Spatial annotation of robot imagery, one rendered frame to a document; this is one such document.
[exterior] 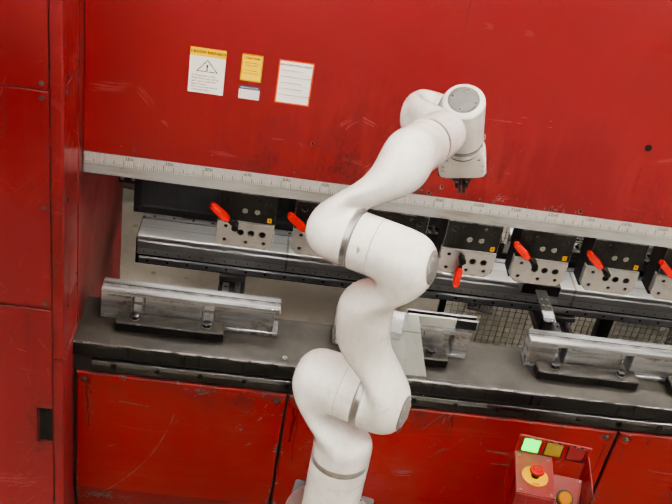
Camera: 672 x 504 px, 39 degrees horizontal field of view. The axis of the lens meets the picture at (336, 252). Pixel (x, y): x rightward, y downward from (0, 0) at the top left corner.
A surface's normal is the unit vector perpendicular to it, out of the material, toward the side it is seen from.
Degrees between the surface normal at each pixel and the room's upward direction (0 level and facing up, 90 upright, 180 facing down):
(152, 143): 90
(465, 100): 33
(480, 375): 0
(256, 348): 0
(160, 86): 90
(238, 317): 90
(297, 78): 90
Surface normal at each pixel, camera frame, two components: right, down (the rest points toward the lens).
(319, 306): 0.15, -0.83
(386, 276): -0.43, 0.57
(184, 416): 0.00, 0.55
